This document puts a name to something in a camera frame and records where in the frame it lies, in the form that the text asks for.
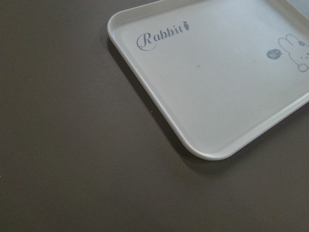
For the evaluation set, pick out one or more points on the white rabbit tray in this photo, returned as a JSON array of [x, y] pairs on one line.
[[221, 72]]

